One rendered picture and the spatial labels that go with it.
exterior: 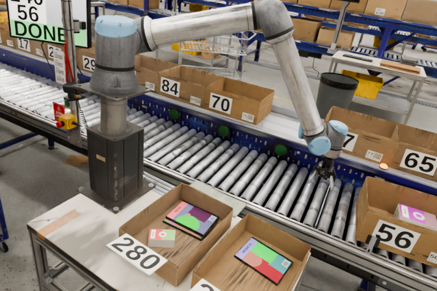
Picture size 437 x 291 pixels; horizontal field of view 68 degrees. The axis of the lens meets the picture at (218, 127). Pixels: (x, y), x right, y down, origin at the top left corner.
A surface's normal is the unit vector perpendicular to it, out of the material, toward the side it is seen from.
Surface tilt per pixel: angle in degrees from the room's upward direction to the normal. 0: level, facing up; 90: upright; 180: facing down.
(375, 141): 90
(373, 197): 89
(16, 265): 0
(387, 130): 90
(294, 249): 89
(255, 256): 0
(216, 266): 1
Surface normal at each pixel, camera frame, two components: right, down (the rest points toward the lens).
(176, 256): 0.13, -0.89
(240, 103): -0.44, 0.35
